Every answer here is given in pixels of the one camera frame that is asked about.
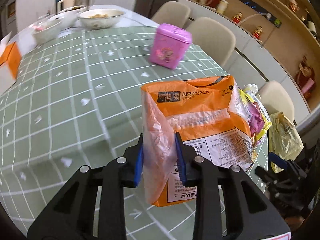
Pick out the red robed figurine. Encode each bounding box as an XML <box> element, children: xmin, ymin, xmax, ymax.
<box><xmin>294</xmin><ymin>54</ymin><xmax>316</xmax><ymax>98</ymax></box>

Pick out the wooden wall shelf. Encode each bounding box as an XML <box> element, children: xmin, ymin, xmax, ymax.
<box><xmin>187</xmin><ymin>0</ymin><xmax>320</xmax><ymax>113</ymax></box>

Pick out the white sideboard cabinet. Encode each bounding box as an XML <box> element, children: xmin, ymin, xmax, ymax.
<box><xmin>178</xmin><ymin>0</ymin><xmax>312</xmax><ymax>128</ymax></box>

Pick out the beige dining chair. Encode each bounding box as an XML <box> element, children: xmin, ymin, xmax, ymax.
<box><xmin>186</xmin><ymin>17</ymin><xmax>236</xmax><ymax>67</ymax></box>
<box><xmin>151</xmin><ymin>1</ymin><xmax>191</xmax><ymax>28</ymax></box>
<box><xmin>257</xmin><ymin>81</ymin><xmax>296</xmax><ymax>124</ymax></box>

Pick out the white cable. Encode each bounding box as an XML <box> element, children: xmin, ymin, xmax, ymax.
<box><xmin>237</xmin><ymin>12</ymin><xmax>273</xmax><ymax>46</ymax></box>

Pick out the yellow pink chip bag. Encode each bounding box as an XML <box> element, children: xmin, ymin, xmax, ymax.
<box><xmin>236</xmin><ymin>86</ymin><xmax>272</xmax><ymax>160</ymax></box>

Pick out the orange white box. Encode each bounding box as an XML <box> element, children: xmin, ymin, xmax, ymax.
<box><xmin>0</xmin><ymin>41</ymin><xmax>23</xmax><ymax>80</ymax></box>

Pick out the white paper cup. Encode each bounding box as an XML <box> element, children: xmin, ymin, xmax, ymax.
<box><xmin>216</xmin><ymin>0</ymin><xmax>229</xmax><ymax>14</ymax></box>

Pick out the yellow crinkled plastic bag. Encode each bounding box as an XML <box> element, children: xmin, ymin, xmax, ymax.
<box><xmin>269</xmin><ymin>112</ymin><xmax>304</xmax><ymax>173</ymax></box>

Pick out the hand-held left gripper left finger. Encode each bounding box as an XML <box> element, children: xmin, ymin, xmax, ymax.
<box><xmin>27</xmin><ymin>133</ymin><xmax>145</xmax><ymax>240</ymax></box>

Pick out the green checked tablecloth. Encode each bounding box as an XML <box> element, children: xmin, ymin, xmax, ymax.
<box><xmin>0</xmin><ymin>24</ymin><xmax>269</xmax><ymax>240</ymax></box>

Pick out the framed wall picture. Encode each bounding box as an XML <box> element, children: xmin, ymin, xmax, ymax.
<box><xmin>7</xmin><ymin>1</ymin><xmax>17</xmax><ymax>18</ymax></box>

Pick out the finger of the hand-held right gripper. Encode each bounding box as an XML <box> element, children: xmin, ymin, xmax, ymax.
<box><xmin>255</xmin><ymin>167</ymin><xmax>279</xmax><ymax>188</ymax></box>
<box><xmin>269</xmin><ymin>152</ymin><xmax>292</xmax><ymax>173</ymax></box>

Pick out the small shelf figurine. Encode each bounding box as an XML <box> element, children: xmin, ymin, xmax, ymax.
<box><xmin>286</xmin><ymin>0</ymin><xmax>300</xmax><ymax>12</ymax></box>

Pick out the pink lidded bin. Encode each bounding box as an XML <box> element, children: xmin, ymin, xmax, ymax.
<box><xmin>149</xmin><ymin>23</ymin><xmax>192</xmax><ymax>70</ymax></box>

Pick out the white mug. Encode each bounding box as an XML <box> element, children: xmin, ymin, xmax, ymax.
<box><xmin>56</xmin><ymin>0</ymin><xmax>77</xmax><ymax>13</ymax></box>

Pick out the orange plastic package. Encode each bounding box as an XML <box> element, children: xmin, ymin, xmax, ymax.
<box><xmin>140</xmin><ymin>75</ymin><xmax>253</xmax><ymax>207</ymax></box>

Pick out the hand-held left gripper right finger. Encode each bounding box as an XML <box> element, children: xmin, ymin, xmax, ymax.
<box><xmin>174</xmin><ymin>131</ymin><xmax>292</xmax><ymax>240</ymax></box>

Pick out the large white patterned bowl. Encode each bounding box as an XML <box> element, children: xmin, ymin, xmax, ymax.
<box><xmin>77</xmin><ymin>8</ymin><xmax>125</xmax><ymax>29</ymax></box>

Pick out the black power strip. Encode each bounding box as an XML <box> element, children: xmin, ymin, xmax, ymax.
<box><xmin>239</xmin><ymin>0</ymin><xmax>282</xmax><ymax>28</ymax></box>

